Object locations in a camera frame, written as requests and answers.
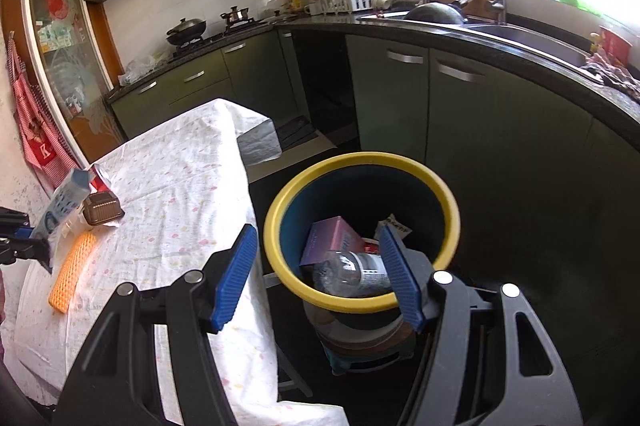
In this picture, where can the purple cardboard box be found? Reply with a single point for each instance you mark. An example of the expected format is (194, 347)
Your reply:
(330, 236)

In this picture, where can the patterned dish rag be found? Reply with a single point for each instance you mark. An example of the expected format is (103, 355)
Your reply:
(612, 75)

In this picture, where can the steel kettle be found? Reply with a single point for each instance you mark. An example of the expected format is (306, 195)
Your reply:
(236, 16)

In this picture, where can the red checkered apron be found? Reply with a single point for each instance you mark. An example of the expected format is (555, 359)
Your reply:
(40, 140)

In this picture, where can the white cup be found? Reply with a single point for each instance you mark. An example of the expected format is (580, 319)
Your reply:
(382, 2)

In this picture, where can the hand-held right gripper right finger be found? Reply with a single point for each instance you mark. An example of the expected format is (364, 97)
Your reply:
(400, 276)

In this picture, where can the steel kitchen sink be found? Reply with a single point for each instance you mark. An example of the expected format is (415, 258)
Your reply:
(530, 38)

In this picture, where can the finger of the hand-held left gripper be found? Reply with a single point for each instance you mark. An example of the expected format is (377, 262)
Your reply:
(15, 221)
(30, 251)

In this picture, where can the yellow rimmed trash bin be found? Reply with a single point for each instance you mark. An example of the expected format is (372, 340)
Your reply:
(271, 226)

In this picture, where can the black gas stove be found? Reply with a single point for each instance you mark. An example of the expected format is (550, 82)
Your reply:
(215, 38)

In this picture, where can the blue white milk carton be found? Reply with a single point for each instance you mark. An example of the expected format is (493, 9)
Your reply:
(65, 201)

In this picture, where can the brown plastic tray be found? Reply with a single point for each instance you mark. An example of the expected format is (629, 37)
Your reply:
(102, 208)

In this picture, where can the orange foam net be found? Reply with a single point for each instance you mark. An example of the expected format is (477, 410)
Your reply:
(70, 273)

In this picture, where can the dark kitchen countertop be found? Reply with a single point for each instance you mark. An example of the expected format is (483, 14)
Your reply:
(575, 85)

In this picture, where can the clear plastic bottle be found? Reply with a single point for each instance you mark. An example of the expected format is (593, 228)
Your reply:
(350, 273)

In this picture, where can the dark floor mat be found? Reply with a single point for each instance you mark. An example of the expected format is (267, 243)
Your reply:
(297, 130)

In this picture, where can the white dish rack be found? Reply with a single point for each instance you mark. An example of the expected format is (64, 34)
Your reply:
(350, 0)

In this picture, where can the red white drink can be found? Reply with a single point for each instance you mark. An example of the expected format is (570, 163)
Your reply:
(101, 180)

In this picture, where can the crumpled plastic bag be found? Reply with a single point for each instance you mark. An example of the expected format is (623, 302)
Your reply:
(136, 70)

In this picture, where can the green plastic container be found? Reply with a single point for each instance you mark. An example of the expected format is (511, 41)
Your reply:
(575, 0)

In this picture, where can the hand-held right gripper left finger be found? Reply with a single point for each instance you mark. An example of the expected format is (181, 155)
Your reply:
(235, 276)

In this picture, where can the glass sliding door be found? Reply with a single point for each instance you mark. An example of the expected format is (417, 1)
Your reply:
(65, 45)

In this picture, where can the black wok with lid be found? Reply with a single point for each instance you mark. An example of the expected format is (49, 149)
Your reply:
(185, 30)

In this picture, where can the white mug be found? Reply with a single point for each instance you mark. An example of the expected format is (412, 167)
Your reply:
(311, 9)

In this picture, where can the red snack box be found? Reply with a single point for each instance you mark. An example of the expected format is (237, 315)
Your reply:
(614, 44)

